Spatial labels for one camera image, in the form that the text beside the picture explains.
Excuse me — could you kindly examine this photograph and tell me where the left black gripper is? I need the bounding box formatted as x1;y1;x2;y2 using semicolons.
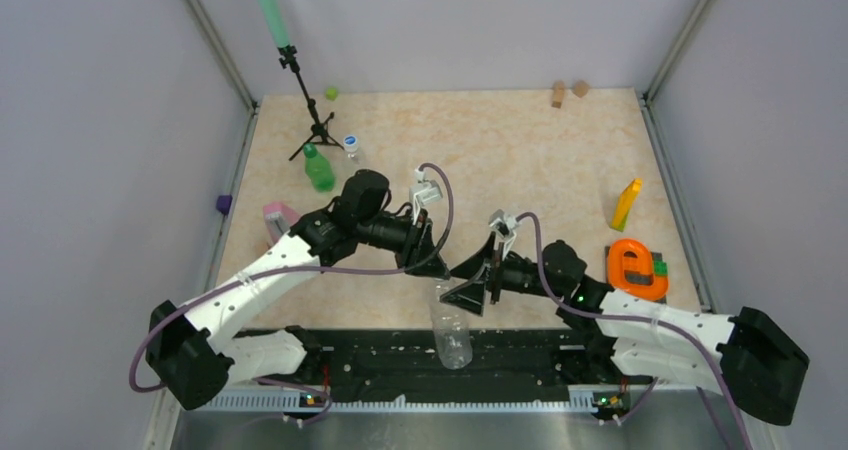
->
357;206;450;278

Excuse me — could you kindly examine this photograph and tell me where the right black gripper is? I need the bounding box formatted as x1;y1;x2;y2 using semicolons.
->
441;231;566;316

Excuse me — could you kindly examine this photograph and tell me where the clear plastic bottle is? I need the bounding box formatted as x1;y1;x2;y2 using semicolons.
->
428;279;473;370

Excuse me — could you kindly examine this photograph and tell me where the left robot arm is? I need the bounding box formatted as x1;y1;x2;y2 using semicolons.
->
129;163;455;410

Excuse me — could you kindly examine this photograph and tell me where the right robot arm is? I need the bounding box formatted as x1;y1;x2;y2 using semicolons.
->
439;238;810;426

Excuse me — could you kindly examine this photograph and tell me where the clear bottle blue-white cap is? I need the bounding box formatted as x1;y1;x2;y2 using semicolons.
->
342;134;367;174

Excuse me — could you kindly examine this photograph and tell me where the green plastic bottle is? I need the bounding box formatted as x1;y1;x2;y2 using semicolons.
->
303;143;336;192

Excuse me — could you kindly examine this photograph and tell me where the orange tape dispenser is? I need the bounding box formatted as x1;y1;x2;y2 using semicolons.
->
606;237;669;303

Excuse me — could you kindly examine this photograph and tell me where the pink toy toaster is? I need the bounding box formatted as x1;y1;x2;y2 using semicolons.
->
262;201;300;247

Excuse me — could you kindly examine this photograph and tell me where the yellow green block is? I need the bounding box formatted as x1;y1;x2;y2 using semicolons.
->
609;178;643;232

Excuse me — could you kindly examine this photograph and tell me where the small green lego brick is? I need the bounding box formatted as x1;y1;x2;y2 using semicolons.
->
653;260;668;277

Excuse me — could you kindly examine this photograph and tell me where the wooden block left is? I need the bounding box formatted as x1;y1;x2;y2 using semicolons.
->
551;80;567;109

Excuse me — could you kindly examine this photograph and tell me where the wooden block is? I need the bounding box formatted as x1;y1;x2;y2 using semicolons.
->
551;80;567;109
571;80;591;98

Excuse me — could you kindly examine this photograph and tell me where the purple small object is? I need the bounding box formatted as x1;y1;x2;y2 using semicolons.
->
215;194;233;216

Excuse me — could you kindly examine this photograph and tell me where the wooden block right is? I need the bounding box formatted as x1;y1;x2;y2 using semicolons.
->
571;80;591;98

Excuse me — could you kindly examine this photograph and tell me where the black tripod green pole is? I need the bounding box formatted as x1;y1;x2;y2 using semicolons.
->
256;0;342;161

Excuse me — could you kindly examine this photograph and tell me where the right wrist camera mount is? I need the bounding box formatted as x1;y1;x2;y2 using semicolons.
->
489;209;519;258

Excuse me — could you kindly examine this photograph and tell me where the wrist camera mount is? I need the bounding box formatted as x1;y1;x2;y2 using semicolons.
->
408;168;443;220
489;209;519;258

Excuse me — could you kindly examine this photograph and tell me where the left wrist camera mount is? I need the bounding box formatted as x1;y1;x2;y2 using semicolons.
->
408;168;443;220

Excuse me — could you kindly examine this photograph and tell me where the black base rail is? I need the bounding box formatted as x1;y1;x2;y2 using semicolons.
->
254;327;651;408

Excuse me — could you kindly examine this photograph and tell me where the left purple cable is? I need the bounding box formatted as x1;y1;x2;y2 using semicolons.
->
128;162;456;428

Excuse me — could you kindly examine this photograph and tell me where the purple cable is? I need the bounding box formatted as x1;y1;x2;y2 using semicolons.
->
128;162;456;428
515;211;757;450

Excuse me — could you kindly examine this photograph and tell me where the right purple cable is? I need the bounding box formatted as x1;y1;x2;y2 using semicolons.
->
515;211;757;450

